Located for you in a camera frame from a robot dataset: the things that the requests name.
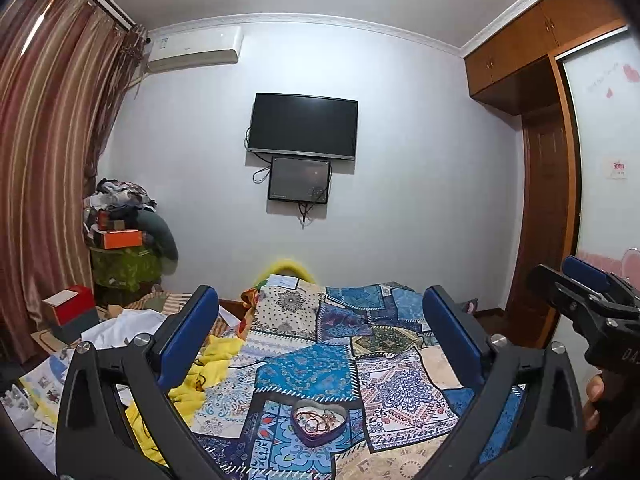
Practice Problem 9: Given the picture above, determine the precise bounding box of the white wardrobe door with hearts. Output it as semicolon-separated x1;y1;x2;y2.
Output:
552;27;640;386

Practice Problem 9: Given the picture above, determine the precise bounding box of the white crumpled cloth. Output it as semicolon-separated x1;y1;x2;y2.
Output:
80;309;166;350

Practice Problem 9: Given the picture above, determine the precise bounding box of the pile of clothes on cabinet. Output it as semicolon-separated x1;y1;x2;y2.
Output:
84;178;179;262

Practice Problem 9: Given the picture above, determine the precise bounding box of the yellow cloth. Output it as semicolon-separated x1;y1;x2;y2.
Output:
125;335;244;466

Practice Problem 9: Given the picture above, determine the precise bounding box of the yellow plush toy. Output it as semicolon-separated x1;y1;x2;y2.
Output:
255;259;316;284

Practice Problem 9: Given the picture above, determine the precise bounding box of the orange box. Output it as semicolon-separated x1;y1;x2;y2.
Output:
96;230;143;250

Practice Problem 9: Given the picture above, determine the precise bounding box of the green patterned cloth cabinet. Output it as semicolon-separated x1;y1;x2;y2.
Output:
90;246;162;292

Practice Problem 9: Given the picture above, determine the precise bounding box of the purple heart-shaped tin box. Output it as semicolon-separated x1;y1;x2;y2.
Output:
290;399;348;448

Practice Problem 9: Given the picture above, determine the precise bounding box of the white air conditioner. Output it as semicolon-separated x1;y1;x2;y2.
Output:
146;26;244;74

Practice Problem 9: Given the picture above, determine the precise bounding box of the red and white box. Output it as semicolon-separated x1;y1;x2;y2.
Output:
42;285;100;344

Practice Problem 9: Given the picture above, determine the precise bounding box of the brown wooden door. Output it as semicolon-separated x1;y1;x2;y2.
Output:
506;105;570;348

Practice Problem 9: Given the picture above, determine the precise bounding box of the person's right hand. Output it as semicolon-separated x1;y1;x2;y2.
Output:
582;374;604;432

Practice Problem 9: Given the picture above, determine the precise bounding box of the wooden overhead cabinet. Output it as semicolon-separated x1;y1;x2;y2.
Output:
464;0;623;116

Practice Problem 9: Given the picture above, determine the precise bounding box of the small dark wall monitor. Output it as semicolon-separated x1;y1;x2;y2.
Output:
268;156;331;205

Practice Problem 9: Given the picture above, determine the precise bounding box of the patchwork patterned bed cover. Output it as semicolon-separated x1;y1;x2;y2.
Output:
188;274;526;480

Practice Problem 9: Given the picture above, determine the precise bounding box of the striped red brown curtain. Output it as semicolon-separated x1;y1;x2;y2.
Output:
1;0;146;362

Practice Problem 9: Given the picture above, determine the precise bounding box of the striped orange brown blanket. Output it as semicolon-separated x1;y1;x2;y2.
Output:
126;290;247;337

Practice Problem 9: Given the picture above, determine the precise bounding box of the black wall television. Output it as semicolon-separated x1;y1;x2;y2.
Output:
246;92;359;160

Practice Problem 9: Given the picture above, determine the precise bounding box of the pile of bracelets and rings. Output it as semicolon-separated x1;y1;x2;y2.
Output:
295;407;344;436

